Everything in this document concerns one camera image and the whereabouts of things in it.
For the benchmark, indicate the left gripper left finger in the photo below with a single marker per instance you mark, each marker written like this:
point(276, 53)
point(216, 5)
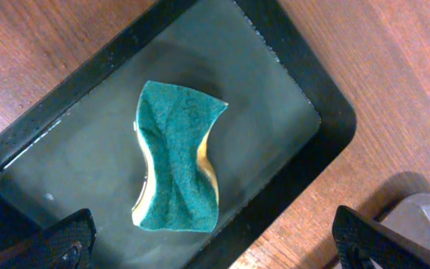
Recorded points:
point(67, 244)

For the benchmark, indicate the green yellow sponge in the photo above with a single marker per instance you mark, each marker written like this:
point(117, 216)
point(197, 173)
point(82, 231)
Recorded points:
point(180, 192)

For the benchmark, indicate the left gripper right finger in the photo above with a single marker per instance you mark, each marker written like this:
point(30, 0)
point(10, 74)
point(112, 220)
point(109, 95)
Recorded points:
point(364, 243)

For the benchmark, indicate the black water tray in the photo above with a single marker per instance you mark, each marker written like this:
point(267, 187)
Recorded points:
point(286, 121)

